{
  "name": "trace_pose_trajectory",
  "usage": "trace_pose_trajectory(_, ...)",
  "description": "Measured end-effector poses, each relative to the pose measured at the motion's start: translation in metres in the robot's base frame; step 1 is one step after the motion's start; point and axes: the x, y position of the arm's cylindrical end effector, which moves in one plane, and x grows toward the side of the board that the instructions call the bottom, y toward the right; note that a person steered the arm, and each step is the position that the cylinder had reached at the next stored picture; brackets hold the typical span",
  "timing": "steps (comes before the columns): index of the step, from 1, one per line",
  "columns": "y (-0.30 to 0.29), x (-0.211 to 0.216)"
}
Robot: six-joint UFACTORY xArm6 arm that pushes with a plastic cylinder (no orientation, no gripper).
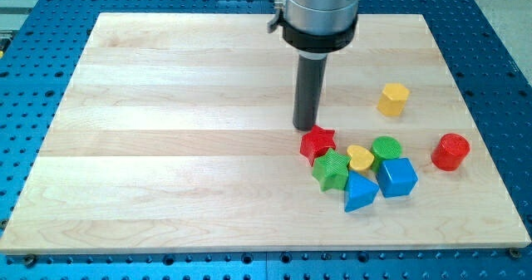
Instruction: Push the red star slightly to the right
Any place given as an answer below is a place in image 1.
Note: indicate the black clamp ring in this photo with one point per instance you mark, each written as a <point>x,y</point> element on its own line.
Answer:
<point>311,43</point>

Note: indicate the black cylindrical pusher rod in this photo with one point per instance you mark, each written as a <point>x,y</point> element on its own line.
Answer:
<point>309,82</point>

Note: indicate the red star block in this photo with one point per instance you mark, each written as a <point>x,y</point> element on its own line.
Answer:
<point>316,143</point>

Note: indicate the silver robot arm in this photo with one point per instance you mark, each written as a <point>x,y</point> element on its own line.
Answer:
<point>315,28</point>

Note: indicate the green star block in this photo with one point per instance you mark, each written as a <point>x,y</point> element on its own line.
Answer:
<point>331,170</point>

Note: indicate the yellow hexagon block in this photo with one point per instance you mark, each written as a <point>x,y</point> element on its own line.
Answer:
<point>393,99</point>

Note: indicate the yellow heart block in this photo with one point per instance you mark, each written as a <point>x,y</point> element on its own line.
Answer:
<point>361,159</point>

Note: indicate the green cylinder block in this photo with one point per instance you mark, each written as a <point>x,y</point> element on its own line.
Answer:
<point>384,148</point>

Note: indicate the blue triangle block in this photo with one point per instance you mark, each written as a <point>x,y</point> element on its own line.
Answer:
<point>359,192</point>

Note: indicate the blue cube block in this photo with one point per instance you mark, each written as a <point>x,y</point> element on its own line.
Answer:
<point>396,177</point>

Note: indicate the light wooden board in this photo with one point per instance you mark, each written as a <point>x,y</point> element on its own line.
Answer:
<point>175,135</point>

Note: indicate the red cylinder block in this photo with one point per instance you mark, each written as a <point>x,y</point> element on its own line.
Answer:
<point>450,152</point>

